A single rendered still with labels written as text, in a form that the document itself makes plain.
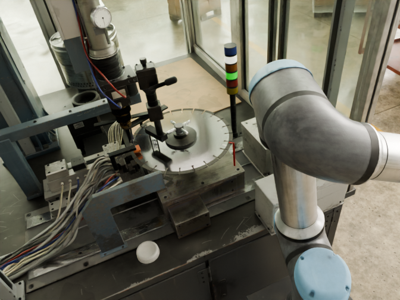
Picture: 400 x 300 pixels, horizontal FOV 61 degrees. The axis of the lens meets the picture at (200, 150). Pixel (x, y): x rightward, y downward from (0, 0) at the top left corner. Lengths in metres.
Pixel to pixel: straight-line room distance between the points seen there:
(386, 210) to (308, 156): 1.81
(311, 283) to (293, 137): 0.39
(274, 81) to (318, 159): 0.15
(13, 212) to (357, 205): 1.81
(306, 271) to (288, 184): 0.20
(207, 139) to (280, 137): 0.65
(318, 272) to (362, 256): 1.26
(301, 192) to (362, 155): 0.25
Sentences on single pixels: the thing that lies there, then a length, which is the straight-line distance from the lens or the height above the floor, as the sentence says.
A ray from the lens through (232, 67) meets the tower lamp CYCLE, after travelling 1.27.
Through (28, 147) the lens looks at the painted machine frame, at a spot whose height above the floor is 0.80.
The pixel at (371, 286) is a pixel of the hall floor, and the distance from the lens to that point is 1.98.
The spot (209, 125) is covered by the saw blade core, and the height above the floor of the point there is 0.95.
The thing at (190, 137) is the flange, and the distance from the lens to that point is 1.15.
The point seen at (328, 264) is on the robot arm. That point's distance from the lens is 0.83.
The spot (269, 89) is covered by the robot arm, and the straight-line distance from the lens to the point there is 0.57.
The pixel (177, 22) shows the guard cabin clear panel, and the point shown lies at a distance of 2.18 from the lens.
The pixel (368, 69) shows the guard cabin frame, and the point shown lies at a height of 1.21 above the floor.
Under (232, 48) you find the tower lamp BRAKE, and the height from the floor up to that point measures 1.16.
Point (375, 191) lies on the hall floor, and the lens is 2.37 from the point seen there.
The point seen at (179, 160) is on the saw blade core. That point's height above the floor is 0.95.
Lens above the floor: 1.67
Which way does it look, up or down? 41 degrees down
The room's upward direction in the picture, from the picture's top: 8 degrees counter-clockwise
